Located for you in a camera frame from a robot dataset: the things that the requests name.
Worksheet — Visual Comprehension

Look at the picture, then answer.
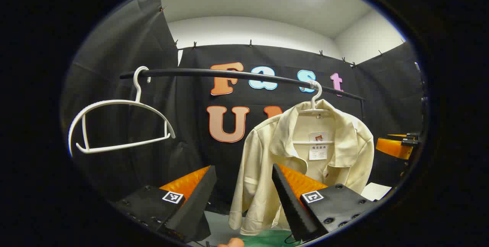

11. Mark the green laundry hamper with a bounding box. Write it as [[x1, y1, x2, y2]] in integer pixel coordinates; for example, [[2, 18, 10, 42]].
[[241, 229, 302, 247]]

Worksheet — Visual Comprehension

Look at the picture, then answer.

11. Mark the black backdrop cloth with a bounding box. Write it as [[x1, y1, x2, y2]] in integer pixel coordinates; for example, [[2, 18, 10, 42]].
[[61, 0, 425, 217]]

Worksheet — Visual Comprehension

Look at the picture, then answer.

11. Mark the white plastic hanger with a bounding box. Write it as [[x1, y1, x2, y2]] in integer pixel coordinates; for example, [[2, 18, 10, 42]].
[[292, 80, 336, 145], [68, 66, 176, 155]]

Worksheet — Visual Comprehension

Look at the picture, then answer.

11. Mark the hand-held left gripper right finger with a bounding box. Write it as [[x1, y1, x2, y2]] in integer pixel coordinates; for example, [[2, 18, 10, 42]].
[[272, 163, 379, 242]]

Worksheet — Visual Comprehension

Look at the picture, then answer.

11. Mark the cream collared shirt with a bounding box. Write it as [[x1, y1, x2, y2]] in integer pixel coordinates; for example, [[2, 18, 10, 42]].
[[228, 99, 375, 236]]

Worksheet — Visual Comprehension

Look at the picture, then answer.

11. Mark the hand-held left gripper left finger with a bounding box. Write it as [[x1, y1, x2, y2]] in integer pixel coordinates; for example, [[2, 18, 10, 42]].
[[115, 165, 217, 244]]

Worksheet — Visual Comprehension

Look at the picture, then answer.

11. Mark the black clothes rail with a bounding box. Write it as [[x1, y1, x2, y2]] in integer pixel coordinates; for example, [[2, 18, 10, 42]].
[[120, 68, 366, 120]]

